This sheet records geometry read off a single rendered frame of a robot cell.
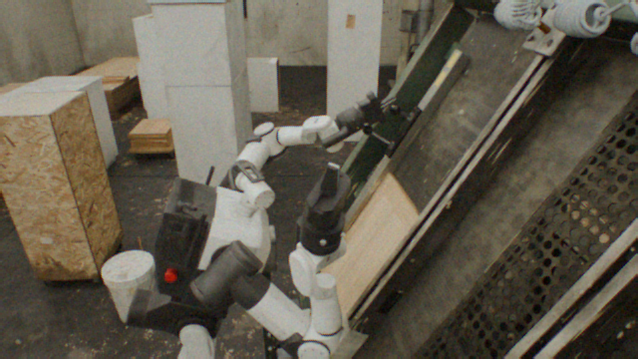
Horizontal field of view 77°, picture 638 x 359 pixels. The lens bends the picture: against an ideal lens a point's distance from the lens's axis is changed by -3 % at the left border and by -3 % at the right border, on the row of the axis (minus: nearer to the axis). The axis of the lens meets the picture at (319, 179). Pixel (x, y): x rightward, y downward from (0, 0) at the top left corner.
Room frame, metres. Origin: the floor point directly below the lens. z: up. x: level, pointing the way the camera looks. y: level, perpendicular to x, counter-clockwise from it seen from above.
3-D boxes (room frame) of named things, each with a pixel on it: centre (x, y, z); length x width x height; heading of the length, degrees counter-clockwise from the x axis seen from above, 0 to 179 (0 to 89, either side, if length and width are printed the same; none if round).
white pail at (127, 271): (1.96, 1.15, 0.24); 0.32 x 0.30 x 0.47; 0
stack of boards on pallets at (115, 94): (6.84, 3.40, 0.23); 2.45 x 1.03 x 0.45; 0
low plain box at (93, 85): (3.84, 2.60, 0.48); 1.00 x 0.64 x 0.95; 0
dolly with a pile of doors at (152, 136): (4.54, 1.90, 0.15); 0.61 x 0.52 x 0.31; 0
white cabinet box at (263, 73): (6.24, 0.90, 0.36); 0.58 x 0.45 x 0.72; 90
